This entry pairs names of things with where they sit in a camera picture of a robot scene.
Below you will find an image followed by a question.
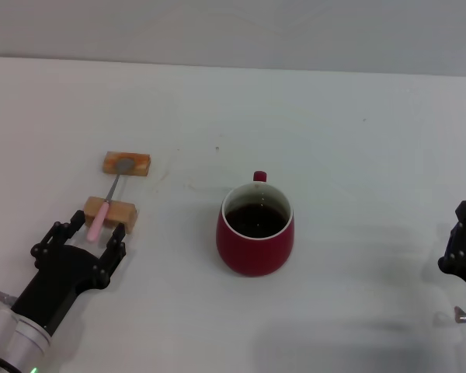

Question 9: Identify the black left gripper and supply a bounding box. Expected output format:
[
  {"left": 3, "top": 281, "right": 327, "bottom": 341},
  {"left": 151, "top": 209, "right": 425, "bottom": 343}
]
[{"left": 10, "top": 210, "right": 128, "bottom": 336}]

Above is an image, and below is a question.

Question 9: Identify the pink handled metal spoon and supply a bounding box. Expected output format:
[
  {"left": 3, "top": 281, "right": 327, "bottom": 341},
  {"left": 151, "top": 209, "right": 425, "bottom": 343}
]
[{"left": 87, "top": 158, "right": 135, "bottom": 242}]

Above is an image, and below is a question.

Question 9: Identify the red cup with coffee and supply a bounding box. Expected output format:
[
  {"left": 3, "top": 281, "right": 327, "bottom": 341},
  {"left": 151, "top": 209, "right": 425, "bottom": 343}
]
[{"left": 216, "top": 169, "right": 295, "bottom": 277}]

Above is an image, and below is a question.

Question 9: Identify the plain light wooden block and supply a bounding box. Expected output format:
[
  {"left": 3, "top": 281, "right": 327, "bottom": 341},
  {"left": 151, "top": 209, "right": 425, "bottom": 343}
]
[{"left": 81, "top": 196, "right": 137, "bottom": 235}]

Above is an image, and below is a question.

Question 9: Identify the orange stained wooden block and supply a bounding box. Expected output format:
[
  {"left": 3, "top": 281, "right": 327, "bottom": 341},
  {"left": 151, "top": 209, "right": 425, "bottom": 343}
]
[{"left": 100, "top": 151, "right": 151, "bottom": 177}]

